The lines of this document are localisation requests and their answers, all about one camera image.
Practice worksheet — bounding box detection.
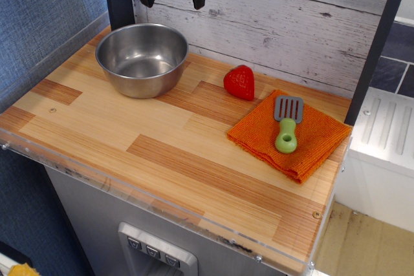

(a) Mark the green handled grey toy spatula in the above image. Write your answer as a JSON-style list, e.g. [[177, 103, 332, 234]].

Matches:
[[274, 95, 304, 154]]

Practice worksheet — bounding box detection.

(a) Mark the orange folded towel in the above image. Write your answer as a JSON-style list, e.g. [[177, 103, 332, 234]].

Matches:
[[227, 90, 351, 184]]

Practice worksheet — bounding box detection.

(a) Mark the stainless steel bowl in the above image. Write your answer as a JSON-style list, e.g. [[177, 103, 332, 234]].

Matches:
[[95, 23, 189, 99]]

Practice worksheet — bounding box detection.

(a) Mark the red toy strawberry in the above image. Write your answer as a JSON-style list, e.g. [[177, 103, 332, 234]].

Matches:
[[223, 65, 255, 101]]

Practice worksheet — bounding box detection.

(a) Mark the grey toy fridge cabinet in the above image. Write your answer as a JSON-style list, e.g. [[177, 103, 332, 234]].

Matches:
[[46, 168, 280, 275]]

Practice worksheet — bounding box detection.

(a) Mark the silver dispenser button panel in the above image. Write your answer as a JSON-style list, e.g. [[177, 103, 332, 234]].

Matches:
[[118, 222, 199, 275]]

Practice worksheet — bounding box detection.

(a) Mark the white toy sink unit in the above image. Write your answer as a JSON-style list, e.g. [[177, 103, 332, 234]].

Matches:
[[335, 88, 413, 231]]

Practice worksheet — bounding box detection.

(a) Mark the clear acrylic edge guard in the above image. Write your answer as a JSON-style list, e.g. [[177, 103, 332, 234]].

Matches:
[[1, 123, 321, 275]]

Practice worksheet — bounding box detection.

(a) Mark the yellow object at corner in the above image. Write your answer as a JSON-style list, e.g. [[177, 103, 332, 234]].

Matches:
[[8, 264, 40, 276]]

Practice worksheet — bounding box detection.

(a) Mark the dark right frame post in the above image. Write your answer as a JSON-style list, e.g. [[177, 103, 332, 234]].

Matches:
[[344, 0, 401, 126]]

